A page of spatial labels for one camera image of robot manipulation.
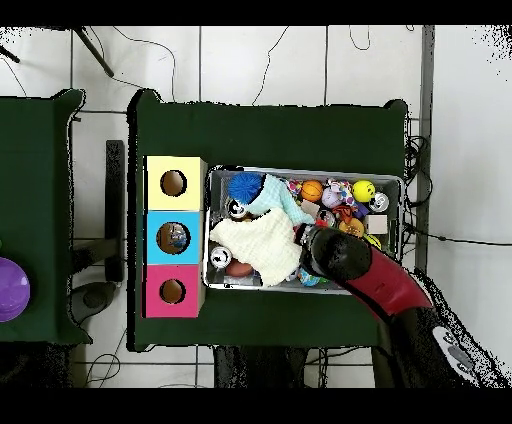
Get clear packet of blue sweets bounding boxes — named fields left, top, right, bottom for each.
left=166, top=223, right=189, bottom=250

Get wooden box with three holes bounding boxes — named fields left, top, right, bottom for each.
left=142, top=155, right=208, bottom=319

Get mint waffle cloth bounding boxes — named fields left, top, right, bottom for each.
left=245, top=173, right=316, bottom=224

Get blue furry monster toy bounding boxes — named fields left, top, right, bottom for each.
left=227, top=171, right=264, bottom=205

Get cream waffle cloth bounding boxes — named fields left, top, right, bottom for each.
left=209, top=207, right=305, bottom=288

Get small orange basketball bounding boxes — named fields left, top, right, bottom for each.
left=299, top=179, right=324, bottom=203

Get small white baseball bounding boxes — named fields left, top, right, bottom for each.
left=320, top=187, right=343, bottom=209

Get blue green globe ball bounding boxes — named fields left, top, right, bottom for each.
left=297, top=268, right=321, bottom=288

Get toy hamburger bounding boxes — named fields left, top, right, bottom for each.
left=338, top=217, right=366, bottom=238

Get yellow smiley ball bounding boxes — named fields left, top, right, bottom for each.
left=352, top=179, right=377, bottom=204

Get plain wooden cube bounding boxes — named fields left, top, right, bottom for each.
left=365, top=214, right=389, bottom=236

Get grey stand foot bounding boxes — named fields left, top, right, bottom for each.
left=66, top=280, right=118, bottom=325

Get dark green side table cloth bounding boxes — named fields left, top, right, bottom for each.
left=0, top=88, right=93, bottom=346

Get purple bowl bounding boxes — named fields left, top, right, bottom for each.
left=0, top=256, right=32, bottom=323

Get shallow wire mesh bin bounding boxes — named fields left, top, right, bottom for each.
left=203, top=164, right=404, bottom=298

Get black floor cable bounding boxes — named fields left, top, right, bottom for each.
left=403, top=221, right=512, bottom=246

